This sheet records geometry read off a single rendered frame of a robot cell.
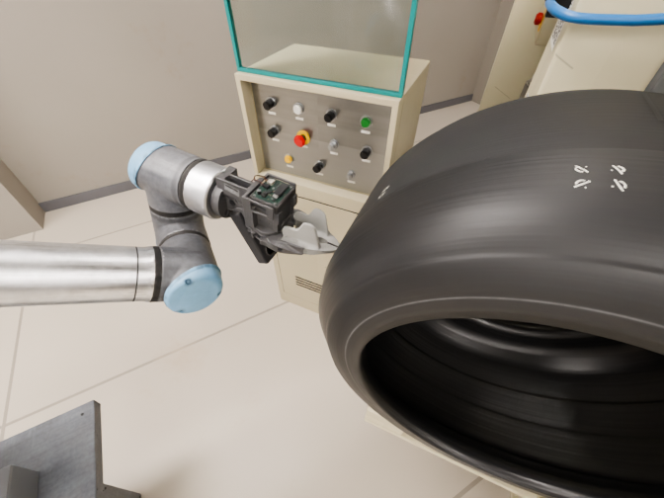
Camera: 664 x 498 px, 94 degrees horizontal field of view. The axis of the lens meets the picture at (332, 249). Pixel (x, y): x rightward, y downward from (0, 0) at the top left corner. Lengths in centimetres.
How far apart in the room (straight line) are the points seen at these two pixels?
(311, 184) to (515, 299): 104
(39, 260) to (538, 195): 55
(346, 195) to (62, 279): 90
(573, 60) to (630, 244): 39
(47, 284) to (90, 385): 159
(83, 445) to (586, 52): 140
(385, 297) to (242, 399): 147
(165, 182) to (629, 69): 69
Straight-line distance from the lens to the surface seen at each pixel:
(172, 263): 54
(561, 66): 62
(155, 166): 59
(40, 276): 53
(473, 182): 30
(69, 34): 288
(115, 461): 188
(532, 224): 28
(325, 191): 121
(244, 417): 171
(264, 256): 58
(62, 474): 124
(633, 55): 63
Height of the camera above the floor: 161
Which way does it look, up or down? 46 degrees down
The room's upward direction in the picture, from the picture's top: straight up
